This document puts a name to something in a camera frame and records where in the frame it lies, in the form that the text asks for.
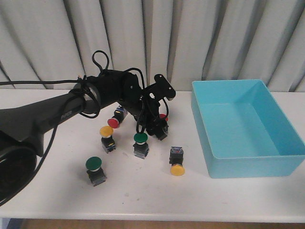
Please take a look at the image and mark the yellow push button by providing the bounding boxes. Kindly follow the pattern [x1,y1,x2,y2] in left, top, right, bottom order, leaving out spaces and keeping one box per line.
[169,146,185,176]
[99,125,116,154]

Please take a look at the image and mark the light blue plastic box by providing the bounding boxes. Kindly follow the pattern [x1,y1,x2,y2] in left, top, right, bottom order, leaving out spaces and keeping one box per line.
[191,80,305,178]

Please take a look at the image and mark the lying yellow push button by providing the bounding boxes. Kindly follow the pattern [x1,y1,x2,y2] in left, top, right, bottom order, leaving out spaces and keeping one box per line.
[169,146,185,176]

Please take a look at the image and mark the red push button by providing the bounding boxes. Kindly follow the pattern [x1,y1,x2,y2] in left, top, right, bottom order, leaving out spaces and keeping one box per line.
[152,114,169,141]
[107,105,128,129]

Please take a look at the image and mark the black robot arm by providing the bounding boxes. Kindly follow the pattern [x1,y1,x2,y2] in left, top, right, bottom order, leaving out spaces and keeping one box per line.
[0,68,176,204]

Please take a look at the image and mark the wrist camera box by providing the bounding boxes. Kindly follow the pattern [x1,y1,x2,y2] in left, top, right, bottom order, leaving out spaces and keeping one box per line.
[144,74,176,101]

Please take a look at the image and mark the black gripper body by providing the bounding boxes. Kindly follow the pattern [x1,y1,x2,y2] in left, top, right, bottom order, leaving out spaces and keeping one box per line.
[120,71,160,126]

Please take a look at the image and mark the grey pleated curtain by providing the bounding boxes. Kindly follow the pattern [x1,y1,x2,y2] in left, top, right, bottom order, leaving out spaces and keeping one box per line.
[0,0,305,92]

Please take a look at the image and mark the centre green push button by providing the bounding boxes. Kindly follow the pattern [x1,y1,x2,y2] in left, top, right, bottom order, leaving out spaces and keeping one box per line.
[133,133,149,159]

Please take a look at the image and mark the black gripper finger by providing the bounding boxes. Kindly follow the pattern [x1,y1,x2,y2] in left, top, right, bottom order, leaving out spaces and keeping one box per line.
[146,119,164,137]

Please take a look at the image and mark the front-left green push button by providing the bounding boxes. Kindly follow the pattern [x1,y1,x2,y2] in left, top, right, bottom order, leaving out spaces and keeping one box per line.
[85,156,107,187]

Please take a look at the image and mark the lying red push button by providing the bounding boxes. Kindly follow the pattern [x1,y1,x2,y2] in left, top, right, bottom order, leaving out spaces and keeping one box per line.
[107,105,128,129]

